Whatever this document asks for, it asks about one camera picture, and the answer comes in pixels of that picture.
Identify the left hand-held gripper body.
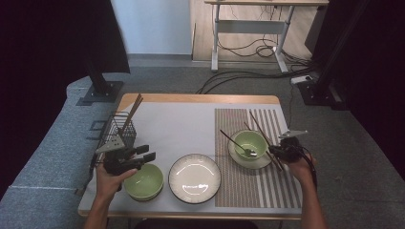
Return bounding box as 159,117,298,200
95,135,143,176

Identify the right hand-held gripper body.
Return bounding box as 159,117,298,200
279,129,309,165

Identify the green bowl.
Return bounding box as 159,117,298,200
123,162,165,202
233,129,268,161

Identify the black wire basket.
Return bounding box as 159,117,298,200
92,111,138,166

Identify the white plate with dark rim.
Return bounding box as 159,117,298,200
167,153,222,205
227,129,273,170

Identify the black spoon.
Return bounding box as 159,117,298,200
219,129,258,158

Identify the person's right hand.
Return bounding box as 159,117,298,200
286,156,319,186

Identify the person's left hand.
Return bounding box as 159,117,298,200
95,162,139,203

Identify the light grey table cover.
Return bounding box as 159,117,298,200
77,101,315,217

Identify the brown and white striped placemat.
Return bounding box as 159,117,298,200
214,108,303,209

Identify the black stand with base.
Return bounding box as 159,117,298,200
297,0,372,111
83,58,124,104

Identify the white power strip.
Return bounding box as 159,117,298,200
290,74,314,86

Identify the dark curtain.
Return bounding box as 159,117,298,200
304,0,405,180
0,0,132,199

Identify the white-framed desk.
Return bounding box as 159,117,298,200
204,0,330,73

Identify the right hand-held gripper cable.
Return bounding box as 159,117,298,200
297,144,319,192

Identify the thin black cable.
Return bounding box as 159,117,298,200
287,83,295,130

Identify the black floor cable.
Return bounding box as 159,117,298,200
200,66,316,95
195,65,318,95

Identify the tangle of black cables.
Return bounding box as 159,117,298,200
218,4,314,65

